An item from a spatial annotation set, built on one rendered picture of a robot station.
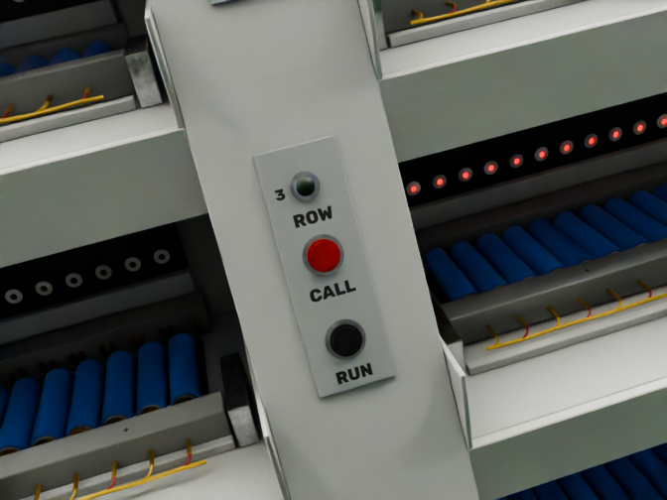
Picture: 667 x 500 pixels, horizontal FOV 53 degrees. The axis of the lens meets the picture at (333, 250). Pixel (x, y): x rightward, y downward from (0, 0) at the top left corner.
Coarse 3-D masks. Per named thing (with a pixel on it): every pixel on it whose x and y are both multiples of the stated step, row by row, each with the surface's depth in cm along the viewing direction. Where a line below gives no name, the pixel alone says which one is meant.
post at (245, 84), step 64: (192, 0) 30; (256, 0) 31; (320, 0) 31; (192, 64) 31; (256, 64) 31; (320, 64) 31; (192, 128) 31; (256, 128) 31; (320, 128) 32; (384, 128) 32; (256, 192) 32; (384, 192) 32; (256, 256) 32; (384, 256) 33; (256, 320) 32; (384, 320) 33; (384, 384) 33; (448, 384) 34; (320, 448) 33; (384, 448) 34; (448, 448) 34
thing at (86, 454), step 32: (160, 416) 37; (192, 416) 37; (224, 416) 37; (32, 448) 37; (64, 448) 36; (96, 448) 36; (128, 448) 36; (160, 448) 37; (0, 480) 35; (32, 480) 36; (64, 480) 36
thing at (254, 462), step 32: (128, 288) 47; (160, 288) 47; (192, 288) 48; (0, 320) 46; (32, 320) 46; (64, 320) 47; (224, 320) 48; (224, 352) 45; (224, 384) 38; (256, 384) 34; (256, 416) 39; (256, 448) 37; (160, 480) 36; (192, 480) 36; (224, 480) 35; (256, 480) 35
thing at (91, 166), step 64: (0, 0) 44; (64, 0) 45; (0, 64) 42; (64, 64) 36; (128, 64) 34; (0, 128) 34; (64, 128) 34; (128, 128) 32; (0, 192) 30; (64, 192) 31; (128, 192) 32; (192, 192) 32; (0, 256) 32
